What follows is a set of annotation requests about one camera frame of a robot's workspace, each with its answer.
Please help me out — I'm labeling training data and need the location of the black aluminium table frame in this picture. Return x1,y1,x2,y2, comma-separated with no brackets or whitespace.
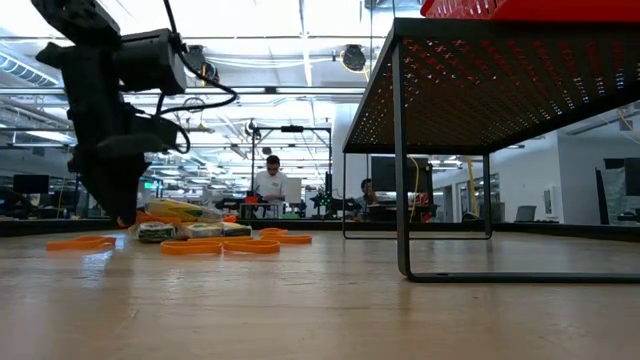
0,217,640,244

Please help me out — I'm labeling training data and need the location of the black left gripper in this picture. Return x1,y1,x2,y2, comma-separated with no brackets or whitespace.
63,44,152,228

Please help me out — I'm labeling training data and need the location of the yellow hanging cable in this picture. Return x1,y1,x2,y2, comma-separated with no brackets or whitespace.
407,154,422,224

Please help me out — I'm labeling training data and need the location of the yellow pole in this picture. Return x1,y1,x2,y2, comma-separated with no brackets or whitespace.
464,155,480,217

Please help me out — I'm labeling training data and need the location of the black monitor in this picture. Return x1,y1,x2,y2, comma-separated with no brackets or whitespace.
369,154,435,194
12,173,51,195

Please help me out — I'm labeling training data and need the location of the black ceiling cable reel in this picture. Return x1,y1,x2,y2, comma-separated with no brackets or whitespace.
185,43,208,74
341,43,368,73

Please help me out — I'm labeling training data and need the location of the yellow packet with grey end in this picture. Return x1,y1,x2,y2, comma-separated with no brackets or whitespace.
130,221,177,244

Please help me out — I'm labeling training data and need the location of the person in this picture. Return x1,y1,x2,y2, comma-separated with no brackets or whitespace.
357,178,381,219
252,154,291,206

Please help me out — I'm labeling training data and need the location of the black ceiling fixture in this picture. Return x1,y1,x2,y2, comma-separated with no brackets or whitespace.
201,59,221,87

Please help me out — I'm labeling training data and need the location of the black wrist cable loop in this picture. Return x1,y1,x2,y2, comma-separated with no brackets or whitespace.
154,0,239,116

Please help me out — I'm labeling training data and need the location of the black perforated metal shelf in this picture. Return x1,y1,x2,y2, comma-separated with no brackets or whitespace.
342,17,640,284

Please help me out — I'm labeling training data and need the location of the black background station frame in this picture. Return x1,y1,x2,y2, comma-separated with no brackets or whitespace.
249,124,334,221

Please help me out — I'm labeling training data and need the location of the hanging black cable ring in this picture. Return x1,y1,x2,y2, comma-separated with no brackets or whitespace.
182,95,208,114

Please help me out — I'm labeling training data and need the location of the grey chair back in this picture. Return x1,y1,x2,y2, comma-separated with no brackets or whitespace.
514,204,538,224

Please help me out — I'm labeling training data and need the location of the white panel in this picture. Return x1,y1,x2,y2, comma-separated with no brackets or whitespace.
284,177,304,204

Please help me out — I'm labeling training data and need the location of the red plastic mesh basket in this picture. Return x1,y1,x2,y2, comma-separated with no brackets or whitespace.
420,0,640,23

